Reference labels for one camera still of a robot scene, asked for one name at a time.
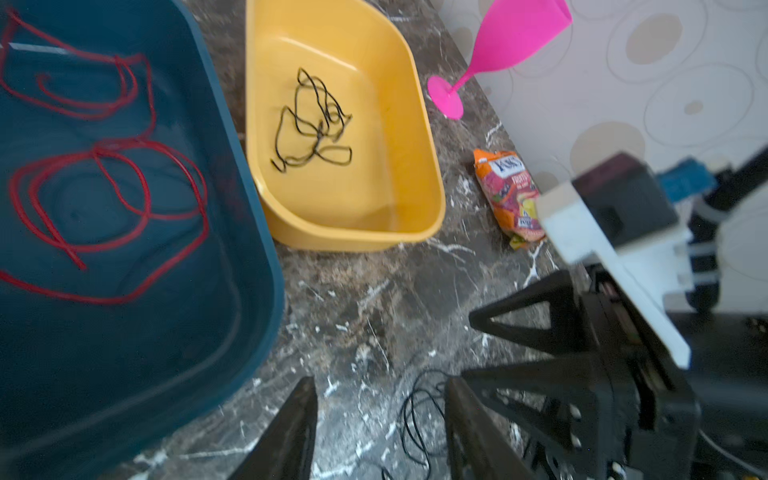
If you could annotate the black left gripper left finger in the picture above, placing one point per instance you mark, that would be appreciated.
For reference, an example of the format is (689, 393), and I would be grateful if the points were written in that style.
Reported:
(285, 449)

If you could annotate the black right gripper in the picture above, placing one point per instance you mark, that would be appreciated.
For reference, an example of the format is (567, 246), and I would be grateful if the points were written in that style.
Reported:
(628, 412)

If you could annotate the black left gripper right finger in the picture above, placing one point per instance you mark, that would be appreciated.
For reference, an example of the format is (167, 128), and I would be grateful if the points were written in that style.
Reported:
(476, 448)

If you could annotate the orange candy bag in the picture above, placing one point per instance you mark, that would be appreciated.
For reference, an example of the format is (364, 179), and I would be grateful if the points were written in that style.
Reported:
(511, 193)

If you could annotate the teal plastic bin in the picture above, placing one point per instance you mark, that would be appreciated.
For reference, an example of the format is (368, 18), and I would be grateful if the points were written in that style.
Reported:
(139, 284)

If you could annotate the right yellow plastic bin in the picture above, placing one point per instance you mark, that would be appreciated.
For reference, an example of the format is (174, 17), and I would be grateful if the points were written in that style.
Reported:
(337, 136)

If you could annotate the pink plastic goblet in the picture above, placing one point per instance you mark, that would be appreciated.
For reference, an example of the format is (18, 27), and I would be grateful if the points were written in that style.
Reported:
(511, 32)

